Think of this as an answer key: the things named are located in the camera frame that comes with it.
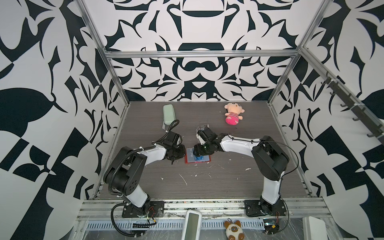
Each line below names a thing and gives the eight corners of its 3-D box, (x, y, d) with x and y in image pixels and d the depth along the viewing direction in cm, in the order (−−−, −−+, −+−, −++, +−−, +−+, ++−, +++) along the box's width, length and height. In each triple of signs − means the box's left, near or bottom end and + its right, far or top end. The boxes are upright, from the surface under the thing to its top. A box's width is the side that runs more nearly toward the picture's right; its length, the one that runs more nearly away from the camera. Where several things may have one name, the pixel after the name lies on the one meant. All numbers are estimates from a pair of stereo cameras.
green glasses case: (163, 125, 107) (163, 122, 105) (163, 106, 118) (163, 104, 116) (175, 124, 108) (175, 121, 106) (174, 105, 119) (174, 103, 117)
